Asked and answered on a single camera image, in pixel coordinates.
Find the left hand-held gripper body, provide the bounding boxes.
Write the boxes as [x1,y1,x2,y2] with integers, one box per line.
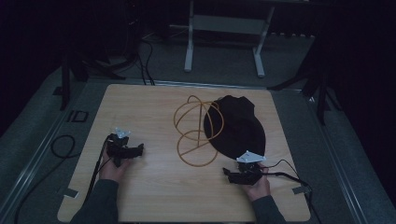
[106,127,135,168]

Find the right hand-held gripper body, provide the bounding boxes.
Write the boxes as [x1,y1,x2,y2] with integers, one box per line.
[233,150,268,187]

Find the black hat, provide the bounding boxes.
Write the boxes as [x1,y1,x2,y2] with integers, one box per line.
[203,94,267,161]

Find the golden wire hat stand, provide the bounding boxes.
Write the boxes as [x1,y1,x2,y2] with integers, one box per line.
[173,94,225,168]

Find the person's right hand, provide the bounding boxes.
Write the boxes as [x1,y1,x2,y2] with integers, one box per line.
[240,165,272,203]

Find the person's left hand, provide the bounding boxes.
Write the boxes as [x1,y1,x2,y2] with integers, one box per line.
[98,150,133,184]

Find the black tripod stand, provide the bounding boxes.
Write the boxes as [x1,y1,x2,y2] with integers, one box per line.
[266,40,344,127]
[59,46,140,112]

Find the white metal stand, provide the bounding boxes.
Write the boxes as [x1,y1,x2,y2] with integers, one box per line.
[183,0,276,78]

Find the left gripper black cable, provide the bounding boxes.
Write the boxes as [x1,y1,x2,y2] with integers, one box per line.
[85,135,112,201]

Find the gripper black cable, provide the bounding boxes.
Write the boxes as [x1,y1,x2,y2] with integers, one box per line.
[261,159,323,224]
[85,135,112,201]

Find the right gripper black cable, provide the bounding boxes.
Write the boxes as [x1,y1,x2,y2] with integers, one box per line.
[261,159,323,224]

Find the black floor cable loop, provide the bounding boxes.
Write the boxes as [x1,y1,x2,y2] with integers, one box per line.
[13,133,77,224]

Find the black cables on floor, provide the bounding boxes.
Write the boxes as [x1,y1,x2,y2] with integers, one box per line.
[135,36,157,87]

